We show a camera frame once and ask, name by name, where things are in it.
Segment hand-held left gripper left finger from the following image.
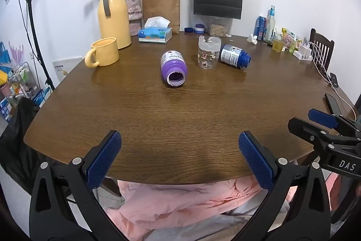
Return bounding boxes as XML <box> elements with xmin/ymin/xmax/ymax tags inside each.
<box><xmin>29</xmin><ymin>130</ymin><xmax>133</xmax><ymax>241</ymax></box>

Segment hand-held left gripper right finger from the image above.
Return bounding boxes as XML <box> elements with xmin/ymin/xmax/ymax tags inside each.
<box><xmin>238</xmin><ymin>131</ymin><xmax>332</xmax><ymax>241</ymax></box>

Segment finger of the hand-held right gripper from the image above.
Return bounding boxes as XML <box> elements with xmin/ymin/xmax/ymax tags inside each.
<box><xmin>288</xmin><ymin>117</ymin><xmax>361</xmax><ymax>158</ymax></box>
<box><xmin>308</xmin><ymin>109</ymin><xmax>361</xmax><ymax>138</ymax></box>

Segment clear plastic jar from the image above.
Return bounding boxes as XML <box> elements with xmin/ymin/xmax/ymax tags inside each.
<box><xmin>197</xmin><ymin>35</ymin><xmax>221</xmax><ymax>70</ymax></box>

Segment black smartphone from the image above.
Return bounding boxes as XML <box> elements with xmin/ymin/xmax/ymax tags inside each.
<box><xmin>324</xmin><ymin>93</ymin><xmax>342</xmax><ymax>118</ymax></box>

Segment white charger power strip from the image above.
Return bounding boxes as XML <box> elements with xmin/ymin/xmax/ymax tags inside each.
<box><xmin>293</xmin><ymin>43</ymin><xmax>313</xmax><ymax>61</ymax></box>

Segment dark wooden chair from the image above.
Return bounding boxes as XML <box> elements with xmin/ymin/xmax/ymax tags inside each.
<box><xmin>309</xmin><ymin>28</ymin><xmax>335</xmax><ymax>75</ymax></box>

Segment black garment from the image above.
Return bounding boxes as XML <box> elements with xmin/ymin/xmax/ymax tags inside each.
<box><xmin>0</xmin><ymin>97</ymin><xmax>72</xmax><ymax>198</ymax></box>

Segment small glass yellow liquid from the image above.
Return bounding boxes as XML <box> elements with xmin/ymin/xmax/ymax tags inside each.
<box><xmin>272</xmin><ymin>33</ymin><xmax>284</xmax><ymax>53</ymax></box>

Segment colourful snack packets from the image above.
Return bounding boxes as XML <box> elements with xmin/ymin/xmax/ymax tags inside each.
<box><xmin>280</xmin><ymin>28</ymin><xmax>301</xmax><ymax>54</ymax></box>

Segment pink clothing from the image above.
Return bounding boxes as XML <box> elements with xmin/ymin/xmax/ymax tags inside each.
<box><xmin>93</xmin><ymin>175</ymin><xmax>343</xmax><ymax>241</ymax></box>

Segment white flat box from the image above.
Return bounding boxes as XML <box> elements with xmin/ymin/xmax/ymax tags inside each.
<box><xmin>52</xmin><ymin>57</ymin><xmax>82</xmax><ymax>83</ymax></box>

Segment blue plastic bottle white label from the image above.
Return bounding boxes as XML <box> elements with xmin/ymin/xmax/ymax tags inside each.
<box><xmin>220</xmin><ymin>44</ymin><xmax>251</xmax><ymax>70</ymax></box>

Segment yellow mug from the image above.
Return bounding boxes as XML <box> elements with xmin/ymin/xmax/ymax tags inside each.
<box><xmin>85</xmin><ymin>37</ymin><xmax>120</xmax><ymax>68</ymax></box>

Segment clear glass bottle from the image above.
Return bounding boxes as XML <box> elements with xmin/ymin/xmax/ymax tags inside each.
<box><xmin>264</xmin><ymin>5</ymin><xmax>276</xmax><ymax>42</ymax></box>

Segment cluttered storage cart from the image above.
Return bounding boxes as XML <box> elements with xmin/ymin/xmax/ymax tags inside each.
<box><xmin>0</xmin><ymin>60</ymin><xmax>53</xmax><ymax>121</ymax></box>

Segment blue drink carton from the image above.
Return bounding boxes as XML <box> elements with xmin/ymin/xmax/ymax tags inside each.
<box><xmin>253</xmin><ymin>16</ymin><xmax>267</xmax><ymax>41</ymax></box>

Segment purple plastic bottle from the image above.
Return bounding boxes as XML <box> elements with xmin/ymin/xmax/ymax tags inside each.
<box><xmin>160</xmin><ymin>50</ymin><xmax>188</xmax><ymax>87</ymax></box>

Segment clear jar of oats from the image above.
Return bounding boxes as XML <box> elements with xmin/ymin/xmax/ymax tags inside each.
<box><xmin>209</xmin><ymin>16</ymin><xmax>231</xmax><ymax>37</ymax></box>

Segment blue tissue box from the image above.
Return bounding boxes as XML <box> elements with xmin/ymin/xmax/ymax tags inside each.
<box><xmin>138</xmin><ymin>16</ymin><xmax>173</xmax><ymax>44</ymax></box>

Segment pink glass vase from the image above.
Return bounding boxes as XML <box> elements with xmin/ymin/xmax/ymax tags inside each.
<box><xmin>125</xmin><ymin>0</ymin><xmax>142</xmax><ymax>28</ymax></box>

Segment black light stand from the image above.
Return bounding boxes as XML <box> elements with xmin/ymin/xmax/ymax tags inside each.
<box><xmin>24</xmin><ymin>0</ymin><xmax>56</xmax><ymax>94</ymax></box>

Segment brown paper bag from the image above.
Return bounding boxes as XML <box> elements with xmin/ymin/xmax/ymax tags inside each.
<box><xmin>142</xmin><ymin>0</ymin><xmax>181</xmax><ymax>34</ymax></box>

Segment white charging cable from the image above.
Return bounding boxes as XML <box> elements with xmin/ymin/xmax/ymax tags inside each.
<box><xmin>308</xmin><ymin>42</ymin><xmax>356</xmax><ymax>119</ymax></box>

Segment yellow thermos jug grey handle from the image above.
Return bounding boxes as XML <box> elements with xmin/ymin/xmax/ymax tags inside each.
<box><xmin>97</xmin><ymin>0</ymin><xmax>132</xmax><ymax>50</ymax></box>

